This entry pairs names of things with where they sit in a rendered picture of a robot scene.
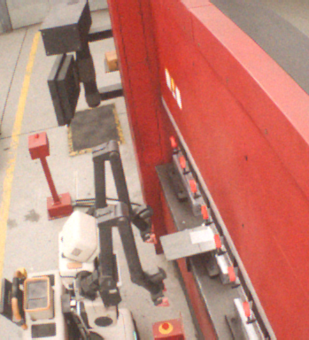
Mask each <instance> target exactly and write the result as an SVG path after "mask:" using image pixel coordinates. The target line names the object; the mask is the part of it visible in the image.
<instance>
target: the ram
mask: <svg viewBox="0 0 309 340"><path fill-rule="evenodd" d="M148 2H149V6H150V12H151V28H152V33H153V39H154V44H155V51H156V56H157V62H158V73H159V79H160V86H161V96H162V97H163V99H164V102H165V103H166V106H167V108H168V110H169V112H170V113H171V114H172V116H173V118H174V121H175V123H176V125H177V127H178V128H179V129H180V134H181V136H182V139H183V141H184V142H185V143H186V145H187V147H188V149H189V152H190V154H191V156H192V158H193V159H194V161H195V162H196V165H197V169H196V167H195V165H194V163H193V161H192V160H191V158H190V156H189V154H188V152H187V150H186V147H185V145H184V143H183V142H182V140H181V143H182V145H183V147H184V149H185V151H186V152H187V154H188V156H189V160H190V161H191V163H192V165H193V167H194V168H195V170H196V172H197V170H198V172H199V173H200V175H201V177H202V178H203V180H204V182H205V185H206V187H207V188H208V190H209V194H210V195H211V198H212V201H213V202H214V204H215V206H216V207H217V209H218V213H219V215H220V217H221V218H222V220H223V222H224V224H225V225H224V226H225V227H226V230H227V232H228V234H229V235H230V239H231V241H232V243H233V244H234V246H235V249H236V251H237V253H238V255H239V259H240V260H241V261H242V263H243V267H244V269H245V271H246V274H247V275H248V276H249V280H250V281H251V284H252V288H253V289H254V290H255V291H254V292H255V293H256V295H257V298H258V300H259V302H260V304H261V305H262V309H263V310H264V313H265V315H266V318H267V320H268V323H269V324H270V327H271V328H272V330H273V332H274V335H275V338H276V340H309V200H308V197H306V196H305V193H304V191H303V190H302V189H301V188H300V187H299V185H298V183H297V182H296V181H295V178H294V177H293V175H292V174H290V171H289V169H288V168H287V167H286V166H285V165H284V163H283V162H282V159H281V158H280V156H278V155H277V153H276V150H275V149H274V147H273V146H272V145H271V144H270V142H269V141H268V140H267V138H266V137H265V136H264V134H263V133H262V131H261V130H260V129H259V127H258V126H257V124H256V122H255V121H254V120H253V119H252V117H251V116H250V114H249V113H248V112H247V111H246V110H245V108H244V107H243V105H242V104H241V103H240V101H239V100H238V99H237V98H236V95H235V94H234V93H233V91H232V90H231V89H230V88H229V87H228V85H227V84H226V82H224V81H223V80H222V78H221V76H220V75H219V73H218V72H216V70H215V69H214V68H213V66H212V65H211V64H210V63H209V61H208V59H207V58H206V57H205V56H204V54H203V53H202V52H201V51H200V50H199V49H198V47H197V46H196V45H195V44H194V43H193V41H191V40H190V38H189V36H188V35H186V33H185V32H184V31H183V29H182V27H180V26H179V24H178V23H176V21H175V20H174V18H173V16H172V15H170V13H169V12H168V11H167V10H166V9H165V7H164V6H163V5H162V4H161V3H160V2H159V1H158V0H148ZM166 70H167V71H168V72H169V76H170V83H171V89H170V88H169V87H168V85H167V79H166ZM171 77H172V78H173V82H174V84H175V85H174V89H173V85H172V78H171ZM175 86H176V87H177V88H178V90H179V91H180V98H181V105H182V109H181V108H180V106H179V105H178V104H177V99H176V92H175ZM171 90H172V91H171ZM173 90H174V92H173ZM174 94H175V97H174ZM162 104H163V105H164V103H163V101H162ZM164 107H165V105H164ZM165 109H166V107H165ZM166 112H167V114H168V115H169V117H170V119H171V121H172V123H173V125H174V127H175V124H174V122H173V120H172V118H171V116H170V114H169V113H168V111H167V109H166ZM175 129H176V131H177V133H178V135H179V136H180V134H179V132H178V130H177V128H176V127H175ZM180 139H181V138H180ZM197 178H198V179H199V180H200V182H201V184H202V186H203V188H204V190H205V193H206V195H207V196H208V200H209V202H210V204H211V206H212V208H213V210H214V211H215V214H216V216H217V219H218V221H219V223H220V225H221V227H222V228H223V233H224V235H225V237H226V238H227V239H228V236H227V234H226V232H225V230H224V227H223V226H222V224H221V222H220V219H219V218H218V215H217V212H216V210H215V208H214V207H213V205H212V202H211V200H210V198H209V195H208V193H207V191H206V189H205V186H204V184H203V183H202V181H201V179H200V178H199V176H198V175H197ZM228 243H229V245H230V247H231V250H232V251H233V254H234V256H235V257H236V260H237V263H238V266H239V267H240V268H241V272H242V273H243V276H244V279H245V281H246V282H247V286H248V287H249V289H250V292H251V294H252V297H253V299H254V300H255V304H256V305H257V307H258V309H259V313H260V315H261V316H262V319H263V321H264V323H265V324H266V328H267V332H268V333H269V334H270V336H271V339H272V340H274V339H273V338H272V334H271V331H270V330H269V327H268V326H267V323H266V322H265V318H264V316H263V313H262V312H261V311H260V310H261V309H260V308H259V304H258V303H257V301H256V298H255V297H254V295H253V292H252V290H251V286H250V285H249V283H248V281H247V278H246V276H245V273H244V271H243V270H242V267H241V265H240V263H239V262H238V257H237V256H236V254H235V252H234V249H233V247H232V245H231V243H230V242H229V239H228Z"/></svg>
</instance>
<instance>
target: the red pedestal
mask: <svg viewBox="0 0 309 340"><path fill-rule="evenodd" d="M49 144H50V142H49V139H48V136H47V134H46V132H41V133H39V134H34V135H29V136H28V145H27V147H28V151H29V154H30V156H31V158H32V160H34V159H37V158H39V159H40V160H41V163H42V170H43V172H44V174H45V176H46V179H47V182H48V186H49V189H50V193H51V195H52V197H46V199H47V219H48V220H53V219H59V218H63V217H66V216H69V215H72V214H73V208H72V202H71V198H70V192H66V193H62V194H59V195H58V193H57V191H56V188H55V183H54V181H53V178H52V176H51V173H50V169H49V166H48V161H47V159H46V157H47V156H49V155H50V149H49Z"/></svg>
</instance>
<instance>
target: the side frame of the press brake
mask: <svg viewBox="0 0 309 340"><path fill-rule="evenodd" d="M106 2H107V5H108V9H109V11H108V12H109V16H110V20H111V23H112V24H111V28H112V34H113V39H114V46H115V50H116V55H117V59H118V67H119V71H120V79H121V83H122V92H123V96H124V100H125V105H126V109H127V116H128V122H129V130H130V135H131V140H132V144H133V149H134V154H135V161H136V166H137V171H138V175H139V180H140V184H141V189H142V194H143V201H144V203H145V204H147V205H149V206H150V207H151V209H152V211H153V212H154V214H152V215H151V216H150V217H148V218H151V222H152V225H153V227H154V231H151V233H150V236H151V235H153V234H154V236H155V237H156V240H157V243H156V244H154V247H155V252H156V255H159V254H161V253H164V251H163V248H162V246H161V240H160V237H161V236H167V232H166V228H165V225H164V220H163V209H162V204H161V197H160V193H159V187H158V176H157V173H156V169H155V166H159V165H163V164H165V163H170V162H174V160H173V155H178V154H179V152H178V153H175V154H174V153H173V151H174V148H173V146H172V143H171V141H170V137H172V136H173V137H174V140H175V143H176V146H177V147H176V150H179V147H178V146H179V143H178V135H177V134H178V133H177V131H176V129H175V127H174V125H173V123H172V121H171V119H170V117H169V115H168V114H167V112H166V109H165V107H164V105H163V104H162V98H161V86H160V79H159V73H158V62H157V56H156V51H155V44H154V39H153V33H152V28H151V12H150V6H149V2H148V0H106Z"/></svg>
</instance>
